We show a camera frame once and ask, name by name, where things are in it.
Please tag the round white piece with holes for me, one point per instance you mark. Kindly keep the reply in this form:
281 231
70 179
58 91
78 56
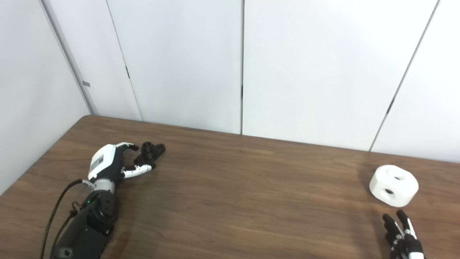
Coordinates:
406 189

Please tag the black flanged holder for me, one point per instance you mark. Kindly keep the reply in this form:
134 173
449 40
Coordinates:
152 151

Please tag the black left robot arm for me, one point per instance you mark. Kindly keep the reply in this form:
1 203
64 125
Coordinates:
88 226

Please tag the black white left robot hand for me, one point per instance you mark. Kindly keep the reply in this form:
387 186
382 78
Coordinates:
102 160

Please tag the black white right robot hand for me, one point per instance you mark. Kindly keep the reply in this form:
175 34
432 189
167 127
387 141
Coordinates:
404 244

